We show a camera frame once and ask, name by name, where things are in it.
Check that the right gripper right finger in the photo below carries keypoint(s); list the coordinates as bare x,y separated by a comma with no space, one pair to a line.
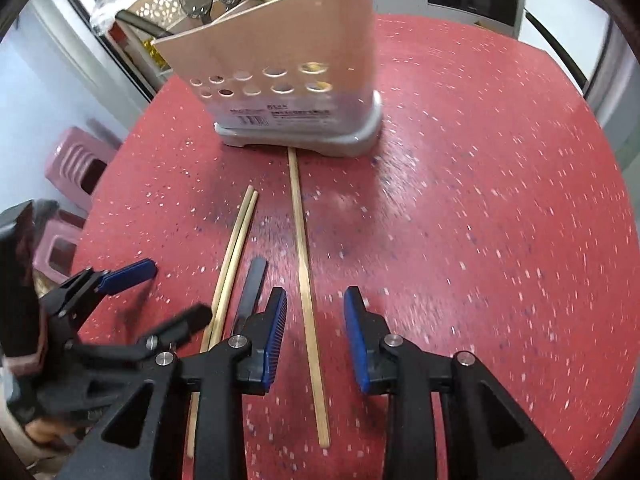
487,434

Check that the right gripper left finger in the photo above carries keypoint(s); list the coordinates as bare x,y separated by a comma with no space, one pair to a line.
142,435

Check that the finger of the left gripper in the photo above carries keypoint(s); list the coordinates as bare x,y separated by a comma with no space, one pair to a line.
77,297
169,335

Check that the blue patterned bamboo chopstick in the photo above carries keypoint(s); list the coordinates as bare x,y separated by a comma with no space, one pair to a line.
222,310

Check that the bamboo chopstick pair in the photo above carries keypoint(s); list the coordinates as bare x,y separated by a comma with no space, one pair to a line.
223,271

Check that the left hand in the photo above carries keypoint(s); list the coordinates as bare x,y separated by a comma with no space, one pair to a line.
46,431

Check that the pink plastic stool lower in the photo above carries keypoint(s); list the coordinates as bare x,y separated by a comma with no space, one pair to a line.
55,252

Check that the pink plastic stool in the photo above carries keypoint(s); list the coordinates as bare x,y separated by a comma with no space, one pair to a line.
76,165
55,252

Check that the pink plastic stool upper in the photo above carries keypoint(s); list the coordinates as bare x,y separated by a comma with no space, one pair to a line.
76,165

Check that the beige plastic utensil holder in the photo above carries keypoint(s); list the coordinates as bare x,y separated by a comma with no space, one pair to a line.
292,73

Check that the beige perforated storage rack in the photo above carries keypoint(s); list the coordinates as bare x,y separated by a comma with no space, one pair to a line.
135,45

